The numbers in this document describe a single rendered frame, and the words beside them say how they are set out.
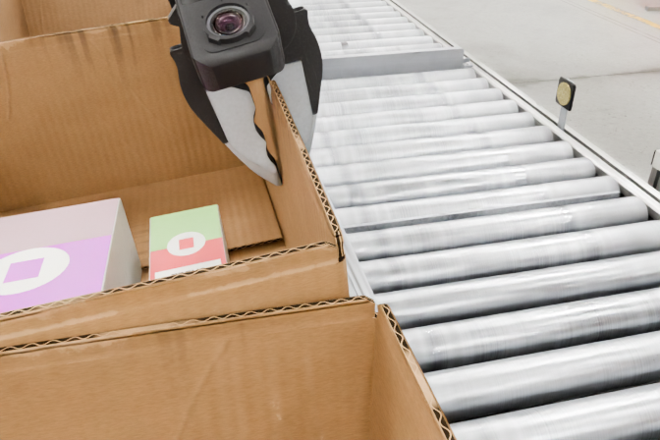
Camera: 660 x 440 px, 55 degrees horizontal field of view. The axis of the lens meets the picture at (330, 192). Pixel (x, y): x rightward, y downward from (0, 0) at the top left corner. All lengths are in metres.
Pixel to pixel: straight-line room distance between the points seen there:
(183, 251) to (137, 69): 0.21
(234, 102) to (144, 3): 0.60
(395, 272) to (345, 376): 0.50
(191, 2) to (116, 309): 0.16
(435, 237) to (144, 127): 0.41
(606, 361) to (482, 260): 0.20
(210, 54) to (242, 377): 0.15
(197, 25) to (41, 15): 0.70
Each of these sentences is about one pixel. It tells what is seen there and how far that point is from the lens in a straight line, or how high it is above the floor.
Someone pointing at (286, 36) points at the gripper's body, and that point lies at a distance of 0.41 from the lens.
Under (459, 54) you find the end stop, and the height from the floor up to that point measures 0.77.
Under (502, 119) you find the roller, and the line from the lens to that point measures 1.22.
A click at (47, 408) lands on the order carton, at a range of 0.29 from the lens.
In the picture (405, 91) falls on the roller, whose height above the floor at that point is 0.74.
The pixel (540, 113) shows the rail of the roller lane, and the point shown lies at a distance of 1.29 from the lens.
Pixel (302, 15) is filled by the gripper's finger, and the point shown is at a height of 1.12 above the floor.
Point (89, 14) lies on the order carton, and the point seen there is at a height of 0.98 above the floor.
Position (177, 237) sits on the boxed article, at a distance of 0.49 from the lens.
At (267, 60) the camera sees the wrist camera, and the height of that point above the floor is 1.12.
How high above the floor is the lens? 1.22
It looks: 30 degrees down
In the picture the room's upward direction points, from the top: straight up
